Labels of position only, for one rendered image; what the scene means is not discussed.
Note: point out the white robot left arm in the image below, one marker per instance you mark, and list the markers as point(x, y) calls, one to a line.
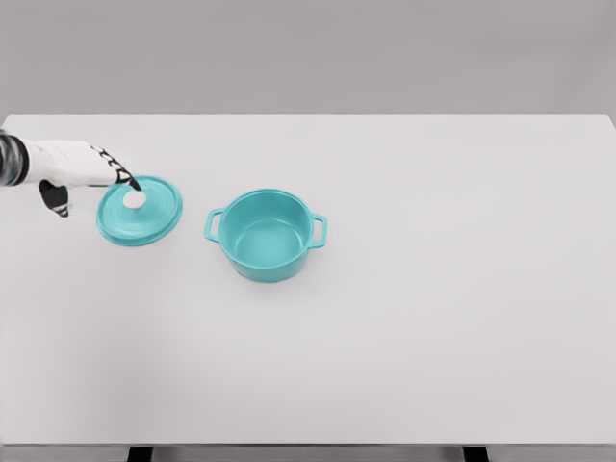
point(19, 160)

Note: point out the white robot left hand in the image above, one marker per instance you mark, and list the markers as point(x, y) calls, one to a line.
point(77, 163)

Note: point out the teal pot lid white knob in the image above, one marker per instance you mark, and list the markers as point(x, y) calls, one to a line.
point(144, 216)

